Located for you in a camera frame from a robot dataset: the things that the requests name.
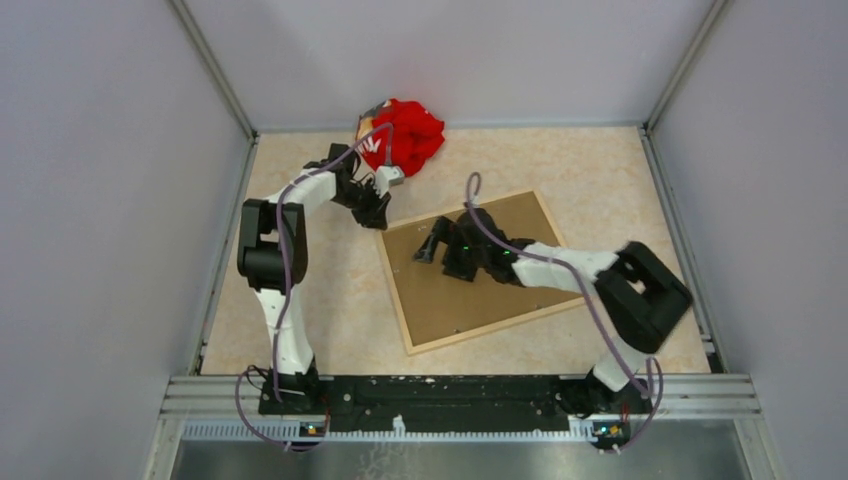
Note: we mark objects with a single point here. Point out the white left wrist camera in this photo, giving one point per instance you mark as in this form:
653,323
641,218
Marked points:
387,176

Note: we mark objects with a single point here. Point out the light wooden picture frame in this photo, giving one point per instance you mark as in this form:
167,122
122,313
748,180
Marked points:
480,272

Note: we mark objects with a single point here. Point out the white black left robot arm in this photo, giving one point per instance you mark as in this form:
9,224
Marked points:
272,252

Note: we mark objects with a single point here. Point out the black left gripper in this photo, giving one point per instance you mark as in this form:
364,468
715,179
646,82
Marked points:
374,216

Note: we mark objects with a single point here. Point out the red crumpled cloth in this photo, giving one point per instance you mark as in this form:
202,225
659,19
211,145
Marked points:
415,136

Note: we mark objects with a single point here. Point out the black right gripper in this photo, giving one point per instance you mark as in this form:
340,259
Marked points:
448,232

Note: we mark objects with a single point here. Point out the aluminium rail front edge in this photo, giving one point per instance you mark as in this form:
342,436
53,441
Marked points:
701,426

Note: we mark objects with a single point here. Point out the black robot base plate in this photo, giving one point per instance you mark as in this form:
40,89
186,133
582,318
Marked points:
450,397

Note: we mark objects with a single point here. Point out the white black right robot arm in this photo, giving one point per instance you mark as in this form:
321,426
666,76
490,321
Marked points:
634,299

